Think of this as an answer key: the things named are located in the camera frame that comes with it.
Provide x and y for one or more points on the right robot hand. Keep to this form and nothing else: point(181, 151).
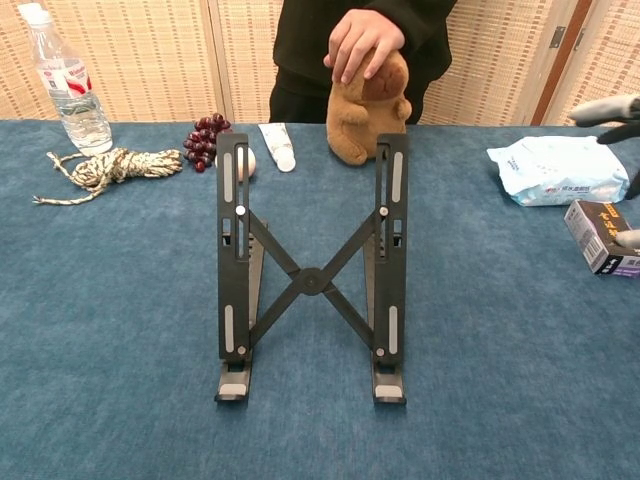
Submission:
point(615, 107)

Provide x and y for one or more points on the person's left hand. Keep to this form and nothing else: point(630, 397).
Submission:
point(360, 35)

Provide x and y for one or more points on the brown capybara plush toy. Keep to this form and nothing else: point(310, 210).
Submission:
point(360, 120)

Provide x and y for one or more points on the black folding laptop stand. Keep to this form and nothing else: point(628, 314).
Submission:
point(310, 282)

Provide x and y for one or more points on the person in black clothes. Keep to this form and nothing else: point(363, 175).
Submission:
point(310, 45)

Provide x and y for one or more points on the black metal hinge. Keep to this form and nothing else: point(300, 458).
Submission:
point(579, 40)
point(557, 37)

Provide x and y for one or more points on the light blue wipes pack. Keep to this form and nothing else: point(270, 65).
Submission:
point(555, 170)

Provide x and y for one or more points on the white floral cream tube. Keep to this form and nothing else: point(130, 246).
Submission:
point(277, 142)

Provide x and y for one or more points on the black carton box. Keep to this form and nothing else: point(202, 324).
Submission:
point(597, 242)

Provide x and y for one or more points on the pink peach ball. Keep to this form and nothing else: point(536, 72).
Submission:
point(248, 165)

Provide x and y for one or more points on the dark red grape bunch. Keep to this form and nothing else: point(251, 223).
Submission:
point(202, 142)

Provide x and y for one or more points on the woven bamboo folding screen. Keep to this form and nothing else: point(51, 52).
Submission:
point(150, 60)

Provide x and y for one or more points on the red label water bottle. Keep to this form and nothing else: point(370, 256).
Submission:
point(75, 95)

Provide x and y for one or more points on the blue carpet table cover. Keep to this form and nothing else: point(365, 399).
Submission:
point(125, 300)

